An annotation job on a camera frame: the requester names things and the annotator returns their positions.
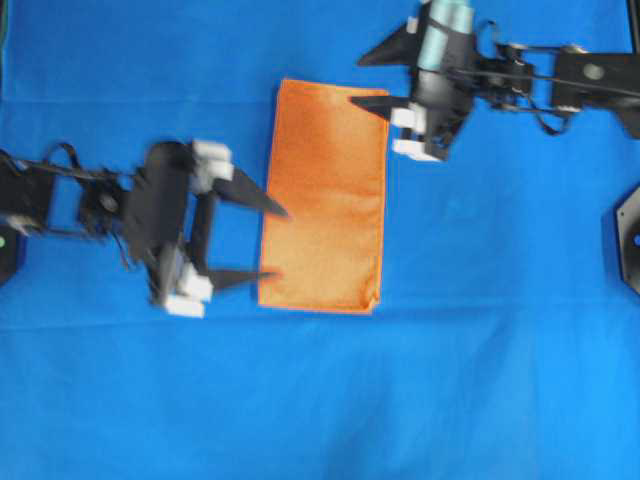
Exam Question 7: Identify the orange towel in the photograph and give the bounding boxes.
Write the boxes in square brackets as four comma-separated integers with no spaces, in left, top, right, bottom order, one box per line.
[258,78,389,314]

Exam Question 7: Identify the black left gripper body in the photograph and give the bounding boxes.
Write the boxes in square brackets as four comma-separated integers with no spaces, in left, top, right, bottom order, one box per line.
[122,140,234,318]

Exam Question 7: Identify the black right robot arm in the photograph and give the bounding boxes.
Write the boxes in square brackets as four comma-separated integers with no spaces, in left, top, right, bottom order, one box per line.
[350,1,639,162]

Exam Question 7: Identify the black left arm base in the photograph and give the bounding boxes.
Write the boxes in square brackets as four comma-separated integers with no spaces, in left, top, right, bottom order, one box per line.
[0,224,26,286]

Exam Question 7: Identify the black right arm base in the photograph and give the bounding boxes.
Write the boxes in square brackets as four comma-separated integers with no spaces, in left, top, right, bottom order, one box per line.
[615,186,639,294]

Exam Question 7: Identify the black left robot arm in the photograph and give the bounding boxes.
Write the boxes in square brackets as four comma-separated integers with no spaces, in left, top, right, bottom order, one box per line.
[1,140,289,318]

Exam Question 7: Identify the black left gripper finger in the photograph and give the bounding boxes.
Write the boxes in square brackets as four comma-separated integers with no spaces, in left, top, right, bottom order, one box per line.
[208,269,278,291]
[213,167,289,218]

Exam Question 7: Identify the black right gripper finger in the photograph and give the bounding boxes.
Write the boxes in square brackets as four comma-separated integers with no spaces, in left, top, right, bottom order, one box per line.
[357,25,418,66]
[350,95,411,122]

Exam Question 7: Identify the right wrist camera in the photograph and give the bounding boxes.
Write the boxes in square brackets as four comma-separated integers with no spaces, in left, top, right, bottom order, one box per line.
[416,0,475,72]

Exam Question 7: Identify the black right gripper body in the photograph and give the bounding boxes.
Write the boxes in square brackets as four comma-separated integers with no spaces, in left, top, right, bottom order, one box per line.
[392,1,478,162]

